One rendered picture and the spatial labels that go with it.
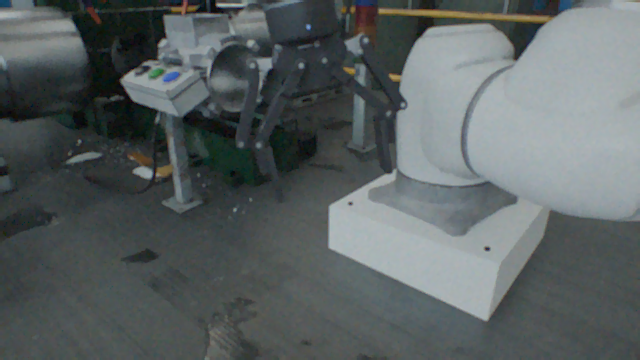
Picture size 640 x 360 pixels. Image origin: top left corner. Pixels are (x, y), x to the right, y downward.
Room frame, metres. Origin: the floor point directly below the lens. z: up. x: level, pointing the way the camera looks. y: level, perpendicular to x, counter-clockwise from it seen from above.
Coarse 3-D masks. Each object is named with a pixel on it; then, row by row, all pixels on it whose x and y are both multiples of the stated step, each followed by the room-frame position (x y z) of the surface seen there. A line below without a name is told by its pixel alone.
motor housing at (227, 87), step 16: (176, 48) 1.04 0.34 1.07; (224, 48) 1.10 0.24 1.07; (240, 48) 1.04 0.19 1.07; (176, 64) 1.00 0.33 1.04; (208, 64) 0.93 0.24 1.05; (224, 64) 1.13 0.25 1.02; (240, 64) 1.09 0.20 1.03; (208, 80) 0.92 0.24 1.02; (224, 80) 1.12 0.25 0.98; (240, 80) 1.08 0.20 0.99; (208, 96) 0.94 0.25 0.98; (224, 96) 1.07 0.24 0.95; (240, 96) 1.05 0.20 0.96; (224, 112) 0.96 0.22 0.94; (240, 112) 0.99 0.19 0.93
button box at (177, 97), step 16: (144, 64) 0.82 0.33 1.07; (160, 64) 0.80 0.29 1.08; (128, 80) 0.77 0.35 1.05; (144, 80) 0.75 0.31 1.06; (160, 80) 0.73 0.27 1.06; (176, 80) 0.71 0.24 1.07; (192, 80) 0.71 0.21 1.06; (144, 96) 0.75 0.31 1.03; (160, 96) 0.70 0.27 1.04; (176, 96) 0.69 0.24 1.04; (192, 96) 0.71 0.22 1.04; (176, 112) 0.69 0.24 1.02
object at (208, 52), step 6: (162, 42) 1.06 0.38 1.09; (168, 42) 1.06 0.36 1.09; (252, 42) 1.03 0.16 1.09; (162, 48) 1.04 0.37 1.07; (204, 48) 0.94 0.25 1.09; (210, 48) 0.93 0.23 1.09; (252, 48) 1.02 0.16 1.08; (258, 48) 1.03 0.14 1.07; (204, 54) 0.93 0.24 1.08; (210, 54) 0.93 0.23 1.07; (210, 60) 0.94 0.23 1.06; (258, 96) 1.03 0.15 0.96; (210, 102) 0.95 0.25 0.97; (258, 102) 1.03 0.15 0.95; (210, 108) 0.93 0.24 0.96; (216, 108) 0.94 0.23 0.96; (222, 108) 0.95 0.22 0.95; (216, 114) 0.94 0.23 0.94
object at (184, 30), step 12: (168, 24) 1.07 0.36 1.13; (180, 24) 1.03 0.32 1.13; (192, 24) 1.00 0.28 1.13; (204, 24) 1.02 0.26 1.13; (216, 24) 1.05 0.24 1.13; (228, 24) 1.07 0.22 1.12; (168, 36) 1.07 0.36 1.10; (180, 36) 1.03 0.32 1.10; (192, 36) 1.00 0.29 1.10; (180, 48) 1.03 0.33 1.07; (192, 48) 1.00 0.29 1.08
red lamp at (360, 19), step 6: (360, 6) 1.09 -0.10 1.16; (366, 6) 1.08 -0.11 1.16; (372, 6) 1.08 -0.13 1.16; (378, 6) 1.10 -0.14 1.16; (360, 12) 1.09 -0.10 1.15; (366, 12) 1.08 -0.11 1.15; (372, 12) 1.09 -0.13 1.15; (378, 12) 1.10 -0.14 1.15; (360, 18) 1.09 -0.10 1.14; (366, 18) 1.08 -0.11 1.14; (372, 18) 1.08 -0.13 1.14; (378, 18) 1.11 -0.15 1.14; (360, 24) 1.09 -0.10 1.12; (366, 24) 1.08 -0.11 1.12; (372, 24) 1.09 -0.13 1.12
